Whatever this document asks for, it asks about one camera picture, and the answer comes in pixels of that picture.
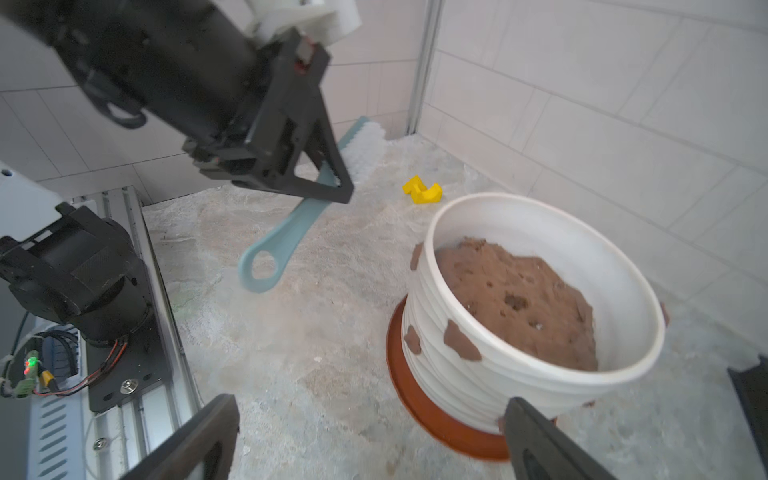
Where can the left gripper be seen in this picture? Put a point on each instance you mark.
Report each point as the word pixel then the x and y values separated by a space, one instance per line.
pixel 280 138

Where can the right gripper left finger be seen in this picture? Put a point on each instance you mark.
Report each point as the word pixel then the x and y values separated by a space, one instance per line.
pixel 207 440

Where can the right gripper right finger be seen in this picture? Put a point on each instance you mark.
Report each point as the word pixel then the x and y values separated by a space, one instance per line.
pixel 539 450

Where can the white ceramic pot with soil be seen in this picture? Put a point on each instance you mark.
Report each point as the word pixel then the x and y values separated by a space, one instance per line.
pixel 511 297

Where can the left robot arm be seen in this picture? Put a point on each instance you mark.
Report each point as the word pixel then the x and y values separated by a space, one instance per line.
pixel 184 62

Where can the terracotta saucer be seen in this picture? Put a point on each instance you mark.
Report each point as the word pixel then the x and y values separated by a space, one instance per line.
pixel 450 432

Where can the yellow plastic block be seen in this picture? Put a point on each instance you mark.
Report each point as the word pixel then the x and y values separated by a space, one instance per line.
pixel 420 193

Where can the left controller board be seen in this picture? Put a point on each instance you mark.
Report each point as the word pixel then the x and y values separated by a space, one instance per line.
pixel 27 372

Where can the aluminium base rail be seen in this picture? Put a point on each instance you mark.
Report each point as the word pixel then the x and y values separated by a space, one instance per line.
pixel 106 432

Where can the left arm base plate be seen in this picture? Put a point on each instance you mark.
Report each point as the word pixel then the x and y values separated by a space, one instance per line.
pixel 151 359

